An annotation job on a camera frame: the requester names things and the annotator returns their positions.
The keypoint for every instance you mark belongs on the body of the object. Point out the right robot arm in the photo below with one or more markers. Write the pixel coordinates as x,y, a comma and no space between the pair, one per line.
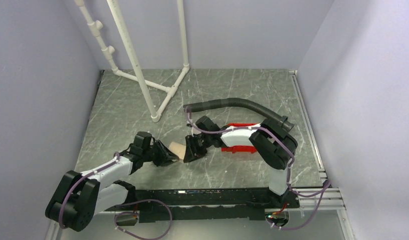
274,144

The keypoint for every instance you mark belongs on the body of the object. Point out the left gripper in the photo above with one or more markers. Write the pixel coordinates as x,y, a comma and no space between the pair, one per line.
166,156

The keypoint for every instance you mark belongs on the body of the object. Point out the red plastic bin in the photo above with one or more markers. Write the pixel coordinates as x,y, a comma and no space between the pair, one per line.
236,140

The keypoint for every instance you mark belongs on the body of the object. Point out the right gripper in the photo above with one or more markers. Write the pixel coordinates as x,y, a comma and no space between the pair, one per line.
192,152

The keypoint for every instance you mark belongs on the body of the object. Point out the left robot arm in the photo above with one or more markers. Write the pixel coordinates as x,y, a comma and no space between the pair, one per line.
79,196

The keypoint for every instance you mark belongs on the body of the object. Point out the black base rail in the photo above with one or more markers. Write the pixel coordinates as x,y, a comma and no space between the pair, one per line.
207,204

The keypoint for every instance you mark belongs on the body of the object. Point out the white PVC pipe frame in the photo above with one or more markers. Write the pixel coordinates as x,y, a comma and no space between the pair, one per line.
95,27

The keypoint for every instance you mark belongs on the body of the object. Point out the beige card holder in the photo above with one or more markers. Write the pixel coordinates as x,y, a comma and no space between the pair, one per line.
179,150

